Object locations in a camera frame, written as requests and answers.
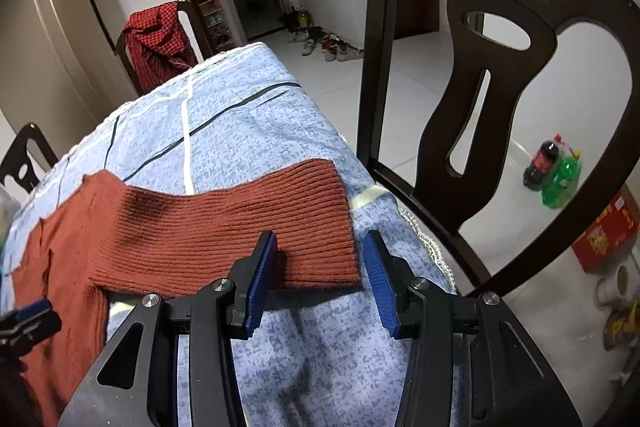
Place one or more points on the green soda bottle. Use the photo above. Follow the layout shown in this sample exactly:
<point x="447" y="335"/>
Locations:
<point x="562" y="182"/>

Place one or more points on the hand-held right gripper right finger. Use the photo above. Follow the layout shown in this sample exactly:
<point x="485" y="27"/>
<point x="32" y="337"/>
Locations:
<point x="381" y="287"/>

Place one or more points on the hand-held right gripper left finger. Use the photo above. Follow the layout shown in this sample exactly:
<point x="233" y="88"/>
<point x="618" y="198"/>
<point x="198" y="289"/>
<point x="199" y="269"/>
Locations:
<point x="260" y="287"/>

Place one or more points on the yellow bottle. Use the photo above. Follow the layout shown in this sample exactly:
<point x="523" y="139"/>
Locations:
<point x="303" y="18"/>

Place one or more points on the cola bottle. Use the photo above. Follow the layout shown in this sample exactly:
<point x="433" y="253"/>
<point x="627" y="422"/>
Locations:
<point x="542" y="162"/>

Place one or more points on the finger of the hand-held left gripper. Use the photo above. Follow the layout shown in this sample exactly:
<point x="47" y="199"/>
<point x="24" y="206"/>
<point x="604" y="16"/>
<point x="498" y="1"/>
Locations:
<point x="32" y="322"/>

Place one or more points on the white shoe rack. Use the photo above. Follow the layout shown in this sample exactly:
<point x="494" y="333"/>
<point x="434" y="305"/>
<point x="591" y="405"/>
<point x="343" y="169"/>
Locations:
<point x="215" y="14"/>

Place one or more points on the beige tape roll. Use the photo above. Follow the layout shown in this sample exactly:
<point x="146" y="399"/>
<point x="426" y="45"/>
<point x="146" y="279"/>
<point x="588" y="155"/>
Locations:
<point x="624" y="279"/>
<point x="604" y="292"/>

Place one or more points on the beige refrigerator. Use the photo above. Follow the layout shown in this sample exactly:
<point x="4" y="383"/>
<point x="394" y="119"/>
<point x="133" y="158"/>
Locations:
<point x="50" y="32"/>

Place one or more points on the blue checked tablecloth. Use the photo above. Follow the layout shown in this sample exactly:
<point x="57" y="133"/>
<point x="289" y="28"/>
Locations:
<point x="240" y="132"/>

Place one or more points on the red plaid shirt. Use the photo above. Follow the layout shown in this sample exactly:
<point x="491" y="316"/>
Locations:
<point x="155" y="42"/>

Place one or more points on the dark wooden chair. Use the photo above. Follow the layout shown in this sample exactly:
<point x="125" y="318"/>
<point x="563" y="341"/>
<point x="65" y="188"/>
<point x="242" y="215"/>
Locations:
<point x="196" y="38"/>
<point x="37" y="142"/>
<point x="400" y="57"/>

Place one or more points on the pile of shoes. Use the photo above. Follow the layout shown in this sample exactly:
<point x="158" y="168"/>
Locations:
<point x="325" y="47"/>

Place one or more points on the yellow printed bag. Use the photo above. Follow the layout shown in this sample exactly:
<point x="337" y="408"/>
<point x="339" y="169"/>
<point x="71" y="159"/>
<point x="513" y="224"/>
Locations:
<point x="620" y="327"/>

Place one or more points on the rust knit sweater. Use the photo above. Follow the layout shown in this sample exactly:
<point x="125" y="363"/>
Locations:
<point x="200" y="217"/>

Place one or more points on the red cardboard box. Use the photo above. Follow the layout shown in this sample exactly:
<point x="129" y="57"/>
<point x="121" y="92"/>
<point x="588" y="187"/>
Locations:
<point x="605" y="232"/>

